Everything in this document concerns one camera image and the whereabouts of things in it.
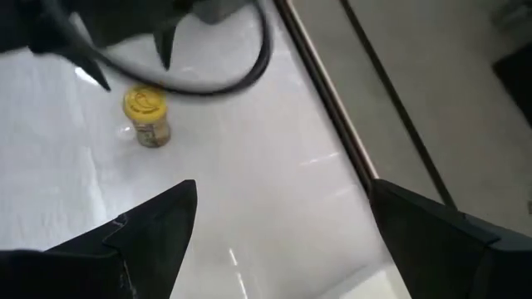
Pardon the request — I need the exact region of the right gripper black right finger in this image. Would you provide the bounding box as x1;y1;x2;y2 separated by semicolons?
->
368;179;532;299

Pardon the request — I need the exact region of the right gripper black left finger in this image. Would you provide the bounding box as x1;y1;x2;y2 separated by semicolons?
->
0;179;199;299

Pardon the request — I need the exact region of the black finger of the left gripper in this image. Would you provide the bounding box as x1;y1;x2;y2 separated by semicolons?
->
153;22;178;71
28;43;112;91

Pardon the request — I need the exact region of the yellow lid spice jar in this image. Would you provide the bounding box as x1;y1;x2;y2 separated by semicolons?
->
122;84;172;149

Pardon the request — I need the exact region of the black left camera cable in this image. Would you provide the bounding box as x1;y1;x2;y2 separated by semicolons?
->
95;0;274;97

